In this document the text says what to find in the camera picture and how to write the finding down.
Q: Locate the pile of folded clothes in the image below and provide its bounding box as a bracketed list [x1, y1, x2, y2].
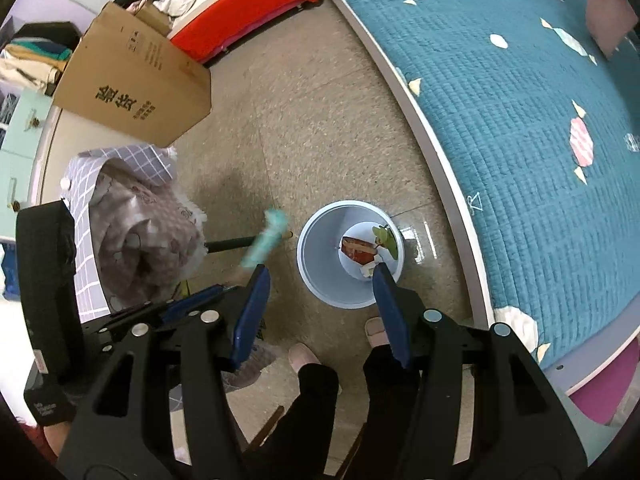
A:
[0, 22, 81, 96]

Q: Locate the wooden stool leg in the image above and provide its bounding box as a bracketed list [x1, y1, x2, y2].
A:
[247, 405, 282, 456]

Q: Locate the grey patterned blanket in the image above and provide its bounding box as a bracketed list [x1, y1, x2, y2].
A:
[90, 160, 208, 311]

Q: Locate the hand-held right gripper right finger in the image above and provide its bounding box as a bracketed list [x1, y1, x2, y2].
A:
[372, 264, 588, 480]

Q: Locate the teal quilted bedspread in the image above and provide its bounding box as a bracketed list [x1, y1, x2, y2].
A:
[305, 0, 640, 368]

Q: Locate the green leaf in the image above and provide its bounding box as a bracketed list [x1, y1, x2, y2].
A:
[372, 225, 399, 261]

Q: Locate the pink slipper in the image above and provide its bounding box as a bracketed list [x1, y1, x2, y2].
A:
[289, 344, 321, 373]
[365, 317, 390, 348]

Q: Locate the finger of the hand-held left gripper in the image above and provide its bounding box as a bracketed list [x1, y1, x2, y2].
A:
[160, 284, 224, 325]
[102, 300, 173, 328]

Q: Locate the light blue trash bin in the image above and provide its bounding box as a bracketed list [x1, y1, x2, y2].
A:
[297, 201, 405, 309]

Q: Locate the grey checked cloth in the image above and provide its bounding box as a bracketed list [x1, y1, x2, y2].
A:
[60, 144, 178, 323]

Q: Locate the brown cardboard box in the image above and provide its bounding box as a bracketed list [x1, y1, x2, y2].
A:
[52, 1, 212, 148]

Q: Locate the blue box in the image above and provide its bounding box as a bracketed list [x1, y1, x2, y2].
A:
[0, 242, 23, 301]

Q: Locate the mint green drawer cabinet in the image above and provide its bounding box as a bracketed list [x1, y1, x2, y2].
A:
[0, 90, 53, 241]

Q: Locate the person's leg in black trousers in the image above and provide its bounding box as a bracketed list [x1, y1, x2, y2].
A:
[345, 345, 423, 480]
[245, 362, 341, 480]

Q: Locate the teal plastic wrapper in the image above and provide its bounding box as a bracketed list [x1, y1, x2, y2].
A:
[240, 208, 291, 268]

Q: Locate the red snack wrapper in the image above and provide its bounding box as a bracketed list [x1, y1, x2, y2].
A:
[341, 236, 378, 266]

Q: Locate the black pole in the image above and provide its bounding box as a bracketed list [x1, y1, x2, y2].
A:
[204, 232, 293, 253]

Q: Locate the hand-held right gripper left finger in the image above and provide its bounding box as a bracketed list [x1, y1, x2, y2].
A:
[55, 264, 271, 480]

